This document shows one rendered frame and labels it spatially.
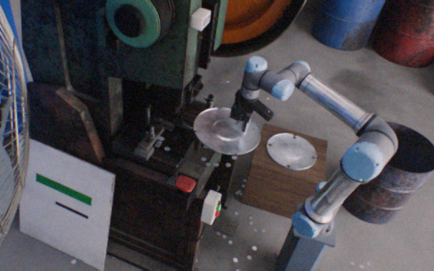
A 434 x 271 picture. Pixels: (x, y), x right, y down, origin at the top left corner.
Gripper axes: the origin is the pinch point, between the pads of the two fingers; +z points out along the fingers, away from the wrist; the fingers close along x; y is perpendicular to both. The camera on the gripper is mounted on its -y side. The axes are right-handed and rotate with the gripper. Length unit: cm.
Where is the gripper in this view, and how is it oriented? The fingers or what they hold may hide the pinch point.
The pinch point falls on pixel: (244, 134)
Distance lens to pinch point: 168.0
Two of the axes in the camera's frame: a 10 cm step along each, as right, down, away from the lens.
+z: -1.3, 7.4, 6.6
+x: -3.6, 5.8, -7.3
